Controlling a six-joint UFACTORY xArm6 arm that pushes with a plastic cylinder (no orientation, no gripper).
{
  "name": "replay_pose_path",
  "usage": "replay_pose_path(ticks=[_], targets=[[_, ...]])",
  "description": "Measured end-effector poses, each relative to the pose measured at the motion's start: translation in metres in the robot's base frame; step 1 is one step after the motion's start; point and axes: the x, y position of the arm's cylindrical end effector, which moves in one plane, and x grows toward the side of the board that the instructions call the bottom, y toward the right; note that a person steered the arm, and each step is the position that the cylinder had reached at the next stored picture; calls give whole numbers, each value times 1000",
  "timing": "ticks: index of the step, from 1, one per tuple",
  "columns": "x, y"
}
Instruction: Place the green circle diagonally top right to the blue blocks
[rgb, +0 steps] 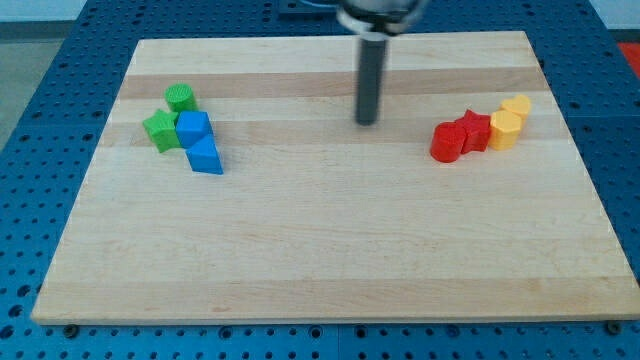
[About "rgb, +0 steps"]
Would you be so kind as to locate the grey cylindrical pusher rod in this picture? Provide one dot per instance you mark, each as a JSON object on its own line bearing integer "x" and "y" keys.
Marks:
{"x": 371, "y": 61}

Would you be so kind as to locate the red cylinder block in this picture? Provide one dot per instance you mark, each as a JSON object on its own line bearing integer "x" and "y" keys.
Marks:
{"x": 447, "y": 142}

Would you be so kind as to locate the red star block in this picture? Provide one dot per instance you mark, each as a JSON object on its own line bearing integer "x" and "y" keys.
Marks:
{"x": 477, "y": 131}

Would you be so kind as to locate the yellow hexagon block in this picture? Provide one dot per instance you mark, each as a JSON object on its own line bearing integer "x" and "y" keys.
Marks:
{"x": 505, "y": 128}

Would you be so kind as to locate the yellow heart block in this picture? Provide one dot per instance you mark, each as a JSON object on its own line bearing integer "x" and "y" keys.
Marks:
{"x": 519, "y": 105}

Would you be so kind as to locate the wooden board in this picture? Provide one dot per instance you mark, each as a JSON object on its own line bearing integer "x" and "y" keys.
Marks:
{"x": 319, "y": 220}

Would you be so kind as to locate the blue cube block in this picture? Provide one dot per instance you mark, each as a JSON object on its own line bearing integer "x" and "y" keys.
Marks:
{"x": 192, "y": 126}

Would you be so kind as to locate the green cylinder block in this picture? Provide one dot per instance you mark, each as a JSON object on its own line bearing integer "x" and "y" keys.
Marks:
{"x": 180, "y": 97}

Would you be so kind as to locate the blue triangle block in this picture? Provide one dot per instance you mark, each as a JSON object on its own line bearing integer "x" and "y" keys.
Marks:
{"x": 203, "y": 156}

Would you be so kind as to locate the green star block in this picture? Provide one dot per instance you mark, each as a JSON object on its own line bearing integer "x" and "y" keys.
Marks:
{"x": 161, "y": 130}

